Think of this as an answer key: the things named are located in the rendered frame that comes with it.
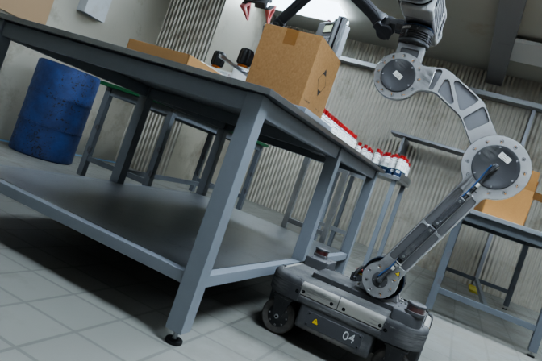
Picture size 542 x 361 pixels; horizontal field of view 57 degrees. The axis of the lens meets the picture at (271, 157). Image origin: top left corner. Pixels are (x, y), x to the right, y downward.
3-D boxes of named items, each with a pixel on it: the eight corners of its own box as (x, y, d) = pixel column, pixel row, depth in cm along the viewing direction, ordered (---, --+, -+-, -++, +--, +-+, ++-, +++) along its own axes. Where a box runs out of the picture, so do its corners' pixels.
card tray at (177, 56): (173, 74, 202) (176, 64, 202) (227, 89, 192) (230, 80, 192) (125, 48, 174) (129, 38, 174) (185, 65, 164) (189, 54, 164)
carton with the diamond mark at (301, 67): (269, 107, 219) (289, 48, 219) (319, 122, 210) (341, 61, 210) (241, 89, 191) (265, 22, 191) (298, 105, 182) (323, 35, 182)
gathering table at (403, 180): (325, 244, 531) (354, 162, 532) (381, 267, 507) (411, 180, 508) (304, 246, 465) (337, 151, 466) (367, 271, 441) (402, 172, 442)
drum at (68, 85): (47, 151, 494) (76, 71, 495) (85, 168, 467) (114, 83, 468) (-7, 140, 445) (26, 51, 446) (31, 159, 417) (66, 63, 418)
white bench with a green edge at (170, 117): (188, 192, 572) (211, 126, 573) (244, 214, 544) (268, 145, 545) (67, 175, 396) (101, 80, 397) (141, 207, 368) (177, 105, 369)
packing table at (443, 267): (433, 280, 548) (456, 213, 549) (510, 310, 518) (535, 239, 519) (416, 310, 344) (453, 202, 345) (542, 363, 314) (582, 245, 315)
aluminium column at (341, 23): (300, 133, 276) (340, 18, 276) (307, 135, 274) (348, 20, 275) (298, 131, 272) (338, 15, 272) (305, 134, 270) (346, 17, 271)
